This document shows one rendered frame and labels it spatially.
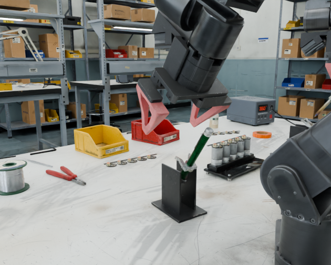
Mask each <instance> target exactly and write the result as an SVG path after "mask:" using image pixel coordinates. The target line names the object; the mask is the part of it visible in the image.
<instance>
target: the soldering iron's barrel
mask: <svg viewBox="0 0 331 265"><path fill-rule="evenodd" d="M330 102H331V96H330V97H329V100H328V101H327V102H326V103H325V104H324V105H323V106H322V107H321V108H320V109H319V110H318V111H317V113H316V115H319V114H320V113H321V112H322V111H323V110H324V109H325V108H326V107H327V106H328V105H329V103H330Z"/></svg>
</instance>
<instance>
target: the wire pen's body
mask: <svg viewBox="0 0 331 265"><path fill-rule="evenodd" d="M209 138H210V137H206V136H205V135H204V133H202V135H201V137H200V139H199V140H198V142H197V144H196V146H195V147H194V151H193V152H192V154H191V156H190V158H189V159H188V160H186V161H185V163H184V164H185V166H186V167H187V168H190V169H192V168H194V166H195V164H194V163H195V161H196V160H197V158H198V156H199V155H200V153H201V151H202V149H203V148H204V146H205V144H206V143H207V141H208V140H209ZM188 173H189V171H184V170H182V171H181V179H183V180H184V179H185V178H186V176H187V175H188Z"/></svg>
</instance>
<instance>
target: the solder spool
mask: <svg viewBox="0 0 331 265"><path fill-rule="evenodd" d="M26 165H27V162H26V161H24V160H9V161H2V162H0V195H1V196H9V195H15V194H18V193H22V192H24V191H26V190H28V189H29V184H28V183H25V182H24V179H25V178H24V172H23V167H25V166H26Z"/></svg>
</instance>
